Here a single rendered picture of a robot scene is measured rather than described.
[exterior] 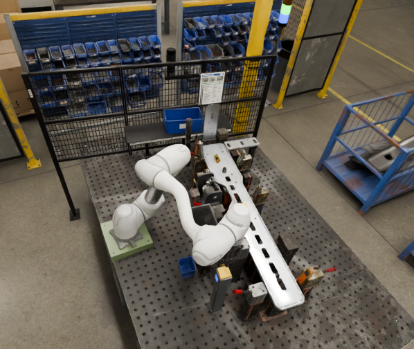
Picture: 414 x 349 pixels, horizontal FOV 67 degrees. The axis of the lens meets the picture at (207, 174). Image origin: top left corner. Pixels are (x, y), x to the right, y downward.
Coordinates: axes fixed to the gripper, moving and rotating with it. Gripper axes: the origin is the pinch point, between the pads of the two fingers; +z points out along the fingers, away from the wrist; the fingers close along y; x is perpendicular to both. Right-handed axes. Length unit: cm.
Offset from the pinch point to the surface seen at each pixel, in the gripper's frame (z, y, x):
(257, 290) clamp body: 21.2, 16.7, -10.5
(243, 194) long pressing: 27, 39, 58
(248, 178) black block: 29, 51, 74
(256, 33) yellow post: -45, 77, 154
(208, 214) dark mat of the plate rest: 11.2, 4.1, 37.2
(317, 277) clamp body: 21, 53, -13
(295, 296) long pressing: 27.1, 37.8, -17.2
